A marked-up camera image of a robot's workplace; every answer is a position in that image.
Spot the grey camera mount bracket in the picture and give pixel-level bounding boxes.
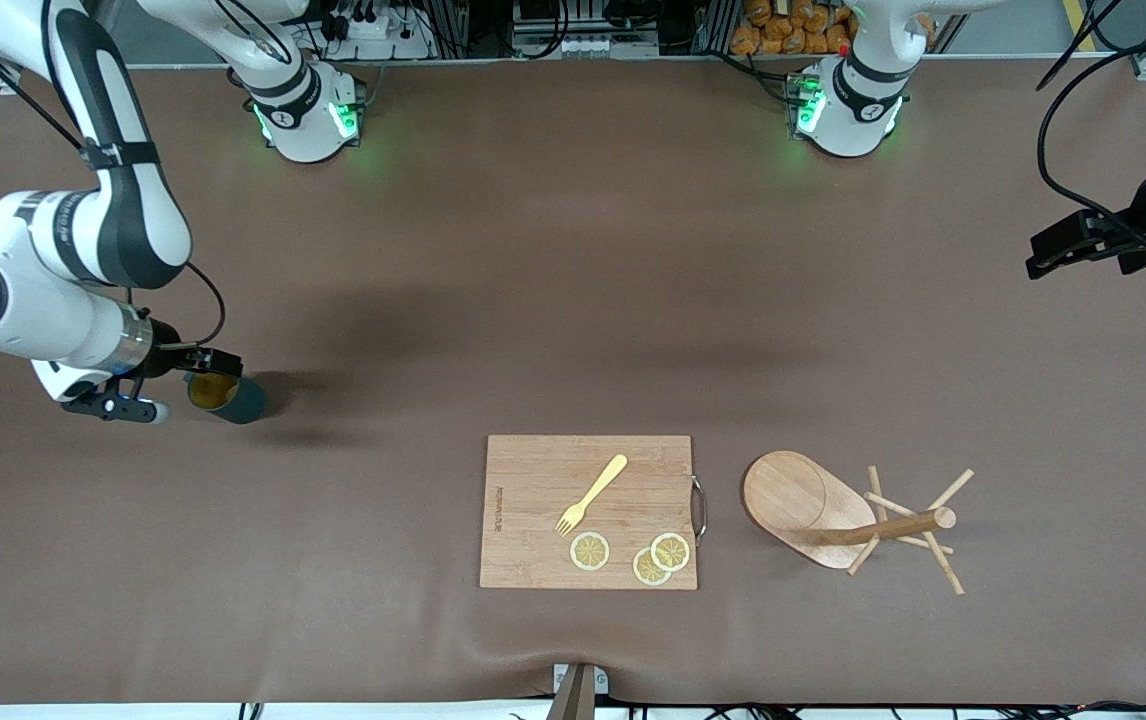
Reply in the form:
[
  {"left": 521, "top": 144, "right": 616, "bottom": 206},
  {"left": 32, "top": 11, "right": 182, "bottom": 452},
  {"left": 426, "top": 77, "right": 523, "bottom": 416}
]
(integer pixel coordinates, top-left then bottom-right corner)
[{"left": 545, "top": 662, "right": 610, "bottom": 720}]

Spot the white terminal block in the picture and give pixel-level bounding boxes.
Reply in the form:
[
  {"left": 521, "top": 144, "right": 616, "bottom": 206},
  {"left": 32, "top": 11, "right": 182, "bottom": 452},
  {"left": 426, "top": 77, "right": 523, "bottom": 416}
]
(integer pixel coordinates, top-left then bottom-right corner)
[{"left": 516, "top": 33, "right": 659, "bottom": 59}]

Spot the dark green cup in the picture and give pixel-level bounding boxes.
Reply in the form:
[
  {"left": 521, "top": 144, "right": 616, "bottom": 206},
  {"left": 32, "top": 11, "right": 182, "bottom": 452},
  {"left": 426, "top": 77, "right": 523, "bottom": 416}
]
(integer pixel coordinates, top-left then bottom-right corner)
[{"left": 183, "top": 362, "right": 268, "bottom": 425}]

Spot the wooden mug rack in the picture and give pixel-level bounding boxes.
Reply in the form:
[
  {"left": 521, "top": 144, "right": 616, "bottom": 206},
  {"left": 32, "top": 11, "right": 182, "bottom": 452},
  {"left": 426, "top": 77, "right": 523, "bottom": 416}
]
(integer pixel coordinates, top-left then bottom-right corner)
[{"left": 742, "top": 450, "right": 976, "bottom": 597}]

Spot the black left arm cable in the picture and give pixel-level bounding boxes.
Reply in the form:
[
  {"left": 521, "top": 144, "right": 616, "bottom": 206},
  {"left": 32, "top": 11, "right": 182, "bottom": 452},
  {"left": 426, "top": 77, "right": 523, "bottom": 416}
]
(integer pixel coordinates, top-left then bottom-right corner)
[{"left": 1036, "top": 0, "right": 1146, "bottom": 251}]

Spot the yellow plastic fork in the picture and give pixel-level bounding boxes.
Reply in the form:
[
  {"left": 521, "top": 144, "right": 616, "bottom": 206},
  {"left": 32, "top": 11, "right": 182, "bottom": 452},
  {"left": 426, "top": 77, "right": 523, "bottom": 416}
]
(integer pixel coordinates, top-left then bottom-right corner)
[{"left": 555, "top": 454, "right": 629, "bottom": 538}]

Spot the white power strip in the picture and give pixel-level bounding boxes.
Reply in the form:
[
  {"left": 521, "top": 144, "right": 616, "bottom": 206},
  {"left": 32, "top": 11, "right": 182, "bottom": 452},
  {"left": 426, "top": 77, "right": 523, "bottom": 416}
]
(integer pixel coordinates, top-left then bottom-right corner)
[{"left": 318, "top": 0, "right": 434, "bottom": 61}]

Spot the orange snack packets pile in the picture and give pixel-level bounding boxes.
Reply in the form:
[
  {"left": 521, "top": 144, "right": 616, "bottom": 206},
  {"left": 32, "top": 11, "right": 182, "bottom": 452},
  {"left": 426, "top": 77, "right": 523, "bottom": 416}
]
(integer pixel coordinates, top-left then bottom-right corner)
[{"left": 730, "top": 0, "right": 859, "bottom": 56}]

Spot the bamboo cutting board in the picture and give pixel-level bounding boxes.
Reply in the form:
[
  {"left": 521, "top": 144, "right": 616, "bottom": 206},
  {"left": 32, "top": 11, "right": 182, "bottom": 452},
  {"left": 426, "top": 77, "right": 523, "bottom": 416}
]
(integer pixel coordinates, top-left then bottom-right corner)
[{"left": 479, "top": 434, "right": 699, "bottom": 591}]

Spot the brown table mat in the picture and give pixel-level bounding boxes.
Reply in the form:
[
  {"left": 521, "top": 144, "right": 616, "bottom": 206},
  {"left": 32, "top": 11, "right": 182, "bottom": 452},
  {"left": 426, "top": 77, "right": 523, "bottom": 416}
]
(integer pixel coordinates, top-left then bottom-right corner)
[{"left": 0, "top": 58, "right": 1146, "bottom": 706}]

